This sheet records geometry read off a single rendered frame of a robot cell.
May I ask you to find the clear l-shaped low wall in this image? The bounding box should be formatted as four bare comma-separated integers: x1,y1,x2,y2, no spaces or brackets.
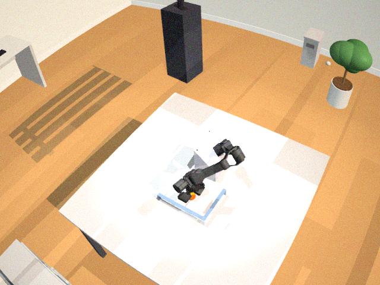
157,188,226,221
158,191,226,226

